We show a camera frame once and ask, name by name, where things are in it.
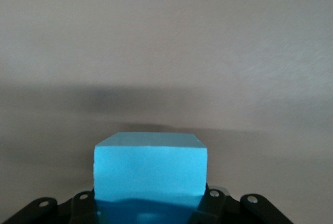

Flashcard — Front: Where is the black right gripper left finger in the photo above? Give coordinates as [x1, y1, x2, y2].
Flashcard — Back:
[0, 190, 101, 224]

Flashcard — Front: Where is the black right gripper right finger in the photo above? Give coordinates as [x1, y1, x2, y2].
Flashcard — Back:
[188, 182, 294, 224]

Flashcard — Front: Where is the cyan foam cube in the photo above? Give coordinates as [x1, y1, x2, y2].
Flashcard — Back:
[93, 131, 208, 224]

